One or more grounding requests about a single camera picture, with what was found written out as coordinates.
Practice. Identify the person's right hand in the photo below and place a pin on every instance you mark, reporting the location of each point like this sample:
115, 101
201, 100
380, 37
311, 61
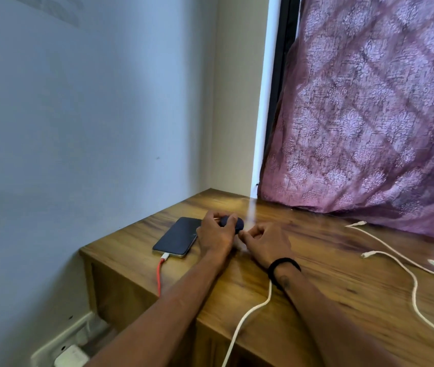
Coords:
270, 244

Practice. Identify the person's left hand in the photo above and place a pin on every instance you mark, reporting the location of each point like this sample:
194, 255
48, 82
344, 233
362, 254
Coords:
215, 236

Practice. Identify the dark blue earbuds case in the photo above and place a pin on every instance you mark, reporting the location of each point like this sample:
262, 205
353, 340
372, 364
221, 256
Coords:
236, 224

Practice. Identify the black smartphone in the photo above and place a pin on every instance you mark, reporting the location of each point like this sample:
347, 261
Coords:
177, 236

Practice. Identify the wooden drawer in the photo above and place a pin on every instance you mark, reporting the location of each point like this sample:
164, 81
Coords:
125, 298

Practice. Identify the person's left forearm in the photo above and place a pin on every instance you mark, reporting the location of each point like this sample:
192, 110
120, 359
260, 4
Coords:
156, 324

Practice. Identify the person's right forearm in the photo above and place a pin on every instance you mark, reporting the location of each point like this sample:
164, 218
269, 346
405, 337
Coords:
335, 332

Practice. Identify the wooden desk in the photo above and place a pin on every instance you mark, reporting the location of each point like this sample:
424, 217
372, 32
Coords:
335, 271

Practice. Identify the black wristband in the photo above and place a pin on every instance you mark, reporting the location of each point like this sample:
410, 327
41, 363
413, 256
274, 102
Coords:
284, 263

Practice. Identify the purple patterned curtain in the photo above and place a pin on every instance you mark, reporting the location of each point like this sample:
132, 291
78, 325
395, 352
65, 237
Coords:
354, 110

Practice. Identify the white charger adapter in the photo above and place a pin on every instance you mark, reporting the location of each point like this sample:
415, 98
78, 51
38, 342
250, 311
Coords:
71, 357

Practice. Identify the white wall socket plate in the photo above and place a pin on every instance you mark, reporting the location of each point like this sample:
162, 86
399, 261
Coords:
45, 351

